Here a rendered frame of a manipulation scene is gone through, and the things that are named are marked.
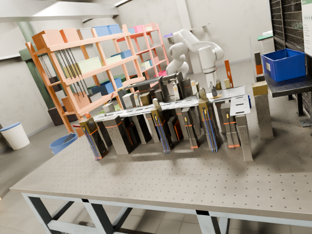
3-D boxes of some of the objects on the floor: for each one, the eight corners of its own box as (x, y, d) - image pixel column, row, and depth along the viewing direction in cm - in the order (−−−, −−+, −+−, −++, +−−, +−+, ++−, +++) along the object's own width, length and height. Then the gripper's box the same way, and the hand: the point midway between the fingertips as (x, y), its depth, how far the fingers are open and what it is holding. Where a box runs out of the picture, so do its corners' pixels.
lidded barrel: (24, 141, 616) (14, 122, 596) (35, 140, 591) (24, 120, 571) (8, 151, 574) (-5, 131, 554) (18, 150, 549) (5, 129, 529)
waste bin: (76, 159, 376) (62, 132, 358) (96, 156, 360) (83, 127, 342) (58, 176, 334) (41, 146, 316) (79, 174, 317) (63, 143, 299)
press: (69, 116, 764) (25, 24, 661) (89, 112, 714) (46, 13, 611) (50, 126, 694) (-2, 26, 592) (72, 123, 644) (19, 13, 542)
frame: (46, 244, 204) (11, 191, 183) (127, 152, 336) (113, 116, 315) (445, 357, 82) (477, 237, 61) (328, 144, 214) (325, 83, 193)
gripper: (214, 71, 130) (219, 98, 136) (216, 66, 144) (221, 91, 149) (202, 74, 133) (208, 100, 139) (205, 68, 147) (211, 93, 153)
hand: (214, 93), depth 144 cm, fingers closed, pressing on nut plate
